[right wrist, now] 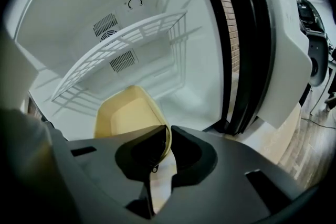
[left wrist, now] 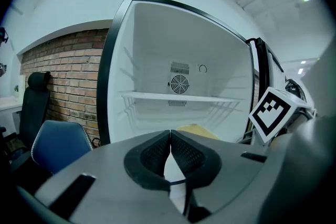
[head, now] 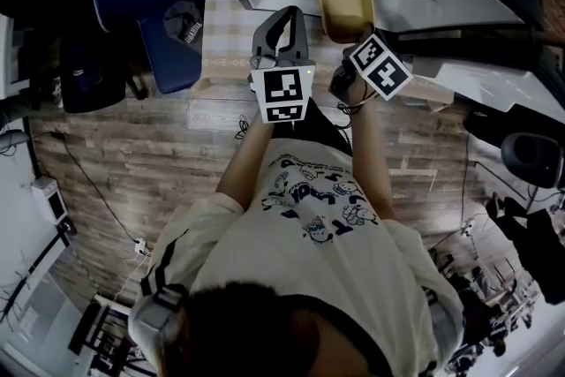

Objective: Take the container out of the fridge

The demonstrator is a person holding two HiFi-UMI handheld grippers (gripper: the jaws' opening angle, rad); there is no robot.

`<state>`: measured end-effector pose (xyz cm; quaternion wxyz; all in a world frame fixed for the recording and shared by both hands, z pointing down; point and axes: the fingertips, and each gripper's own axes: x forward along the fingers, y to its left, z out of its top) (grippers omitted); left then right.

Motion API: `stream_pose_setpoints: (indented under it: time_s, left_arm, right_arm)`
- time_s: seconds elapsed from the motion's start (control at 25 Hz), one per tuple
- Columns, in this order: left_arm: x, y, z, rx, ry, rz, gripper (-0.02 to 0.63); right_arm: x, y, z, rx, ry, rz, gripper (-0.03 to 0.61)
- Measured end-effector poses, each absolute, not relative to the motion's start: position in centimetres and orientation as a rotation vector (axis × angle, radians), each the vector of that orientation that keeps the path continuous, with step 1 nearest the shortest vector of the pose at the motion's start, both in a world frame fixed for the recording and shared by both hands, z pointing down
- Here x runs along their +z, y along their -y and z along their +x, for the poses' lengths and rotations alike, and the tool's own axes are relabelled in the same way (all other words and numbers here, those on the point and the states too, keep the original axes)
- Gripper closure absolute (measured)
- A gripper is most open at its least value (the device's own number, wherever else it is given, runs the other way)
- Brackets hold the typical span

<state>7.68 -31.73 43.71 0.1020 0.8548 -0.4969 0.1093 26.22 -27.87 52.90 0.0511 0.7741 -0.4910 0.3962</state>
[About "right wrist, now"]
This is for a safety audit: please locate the white wire fridge shelf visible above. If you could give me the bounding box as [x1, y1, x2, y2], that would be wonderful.
[51, 10, 188, 102]

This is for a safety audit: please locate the white fridge door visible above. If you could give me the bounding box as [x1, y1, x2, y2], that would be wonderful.
[209, 0, 316, 137]

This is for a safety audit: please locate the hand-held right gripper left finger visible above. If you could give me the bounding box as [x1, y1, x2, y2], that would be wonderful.
[44, 123, 173, 224]

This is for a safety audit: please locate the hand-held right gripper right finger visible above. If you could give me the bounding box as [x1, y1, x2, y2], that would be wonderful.
[156, 125, 304, 224]

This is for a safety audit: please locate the yellow plastic tub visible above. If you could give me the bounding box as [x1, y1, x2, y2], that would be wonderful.
[93, 85, 173, 163]

